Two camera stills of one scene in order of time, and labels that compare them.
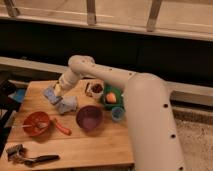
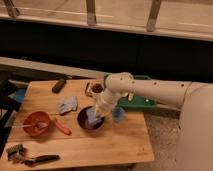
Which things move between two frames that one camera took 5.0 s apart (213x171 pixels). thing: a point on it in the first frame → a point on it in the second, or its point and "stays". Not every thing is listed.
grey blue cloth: x=69 y=104 stays
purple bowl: x=89 y=117 stays
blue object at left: x=18 y=95 stays
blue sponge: x=49 y=93 → x=93 y=119
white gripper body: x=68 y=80 → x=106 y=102
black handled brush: x=17 y=153 stays
